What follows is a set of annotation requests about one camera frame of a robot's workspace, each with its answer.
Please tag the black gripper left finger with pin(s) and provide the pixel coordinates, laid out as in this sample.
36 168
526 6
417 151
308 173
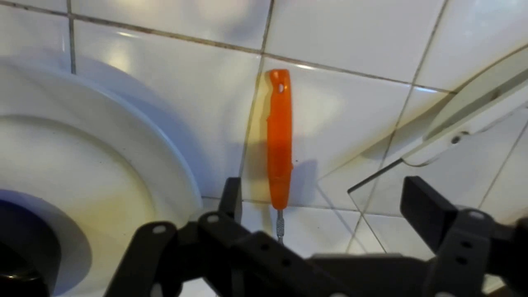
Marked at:
232 202

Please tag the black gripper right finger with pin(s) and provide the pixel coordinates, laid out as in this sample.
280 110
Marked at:
427 211

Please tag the orange handled fish slice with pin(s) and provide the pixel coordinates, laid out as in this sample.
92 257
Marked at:
280 145

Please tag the white plate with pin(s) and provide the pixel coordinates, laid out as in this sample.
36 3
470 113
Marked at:
92 166

